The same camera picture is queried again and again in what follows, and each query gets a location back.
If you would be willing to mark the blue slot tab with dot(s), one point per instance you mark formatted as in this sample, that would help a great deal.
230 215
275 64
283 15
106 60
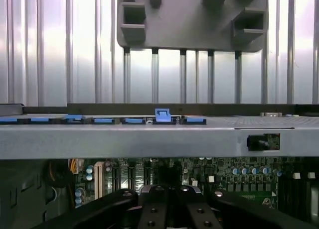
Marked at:
102 120
7 120
195 120
74 118
40 120
133 120

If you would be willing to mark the white expansion slot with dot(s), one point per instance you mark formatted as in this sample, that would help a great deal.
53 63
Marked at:
97 179

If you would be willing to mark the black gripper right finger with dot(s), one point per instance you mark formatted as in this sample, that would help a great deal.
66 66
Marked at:
194 211

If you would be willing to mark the blue card retention latch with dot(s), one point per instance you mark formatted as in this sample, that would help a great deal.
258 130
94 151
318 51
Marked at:
163 115

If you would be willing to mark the green motherboard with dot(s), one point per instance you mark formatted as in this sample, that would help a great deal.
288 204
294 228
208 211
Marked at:
224 169

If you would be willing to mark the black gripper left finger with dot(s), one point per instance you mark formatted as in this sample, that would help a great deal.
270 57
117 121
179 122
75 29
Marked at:
154 209

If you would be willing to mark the dark grey PC case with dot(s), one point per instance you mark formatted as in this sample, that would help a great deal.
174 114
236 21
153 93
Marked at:
124 144

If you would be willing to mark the grey parts rack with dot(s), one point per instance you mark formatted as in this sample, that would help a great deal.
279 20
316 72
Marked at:
189 22

